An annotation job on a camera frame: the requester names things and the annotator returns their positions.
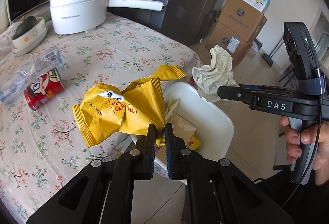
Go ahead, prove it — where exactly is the white tissue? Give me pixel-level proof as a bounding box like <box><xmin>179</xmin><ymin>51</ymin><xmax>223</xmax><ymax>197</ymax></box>
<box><xmin>192</xmin><ymin>44</ymin><xmax>237</xmax><ymax>103</ymax></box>

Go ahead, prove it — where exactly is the yellow snack wrapper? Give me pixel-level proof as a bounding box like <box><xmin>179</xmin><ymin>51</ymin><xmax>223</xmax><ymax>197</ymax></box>
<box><xmin>72</xmin><ymin>64</ymin><xmax>186</xmax><ymax>147</ymax></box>

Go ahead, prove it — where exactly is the red drink can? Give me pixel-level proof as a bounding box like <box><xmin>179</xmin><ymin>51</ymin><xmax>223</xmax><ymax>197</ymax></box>
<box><xmin>24</xmin><ymin>67</ymin><xmax>65</xmax><ymax>110</ymax></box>

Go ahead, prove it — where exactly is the clear plastic water bottle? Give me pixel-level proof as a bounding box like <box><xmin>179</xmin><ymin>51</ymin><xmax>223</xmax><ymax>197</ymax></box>
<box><xmin>1</xmin><ymin>47</ymin><xmax>64</xmax><ymax>105</ymax></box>

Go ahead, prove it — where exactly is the white plastic trash bin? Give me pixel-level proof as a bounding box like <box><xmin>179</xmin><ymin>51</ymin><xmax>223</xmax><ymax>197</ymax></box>
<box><xmin>129</xmin><ymin>81</ymin><xmax>235</xmax><ymax>186</ymax></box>

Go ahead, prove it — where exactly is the person right hand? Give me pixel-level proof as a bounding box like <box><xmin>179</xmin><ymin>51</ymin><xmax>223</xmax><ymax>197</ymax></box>
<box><xmin>279</xmin><ymin>116</ymin><xmax>329</xmax><ymax>186</ymax></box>

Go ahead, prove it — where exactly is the lower cardboard box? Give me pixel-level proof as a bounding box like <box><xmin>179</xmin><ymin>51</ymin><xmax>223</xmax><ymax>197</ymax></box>
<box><xmin>205</xmin><ymin>22</ymin><xmax>253</xmax><ymax>67</ymax></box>

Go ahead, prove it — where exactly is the floral tablecloth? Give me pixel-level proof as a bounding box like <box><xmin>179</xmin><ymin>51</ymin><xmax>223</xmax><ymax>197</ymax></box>
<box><xmin>1</xmin><ymin>14</ymin><xmax>201</xmax><ymax>223</ymax></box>

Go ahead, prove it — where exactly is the white plate under bowl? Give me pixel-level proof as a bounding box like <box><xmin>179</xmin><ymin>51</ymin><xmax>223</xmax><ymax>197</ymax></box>
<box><xmin>12</xmin><ymin>27</ymin><xmax>47</xmax><ymax>56</ymax></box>

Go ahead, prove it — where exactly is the white ceramic bowl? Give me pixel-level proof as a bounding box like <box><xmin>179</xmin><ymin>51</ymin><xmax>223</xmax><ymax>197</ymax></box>
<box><xmin>12</xmin><ymin>16</ymin><xmax>46</xmax><ymax>48</ymax></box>

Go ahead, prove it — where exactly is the white electric cooking pot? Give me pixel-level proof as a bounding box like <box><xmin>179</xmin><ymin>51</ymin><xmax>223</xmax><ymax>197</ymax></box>
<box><xmin>50</xmin><ymin>0</ymin><xmax>164</xmax><ymax>35</ymax></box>

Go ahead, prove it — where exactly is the green squash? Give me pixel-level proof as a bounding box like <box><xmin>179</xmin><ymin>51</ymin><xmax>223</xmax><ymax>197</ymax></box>
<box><xmin>12</xmin><ymin>16</ymin><xmax>38</xmax><ymax>40</ymax></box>

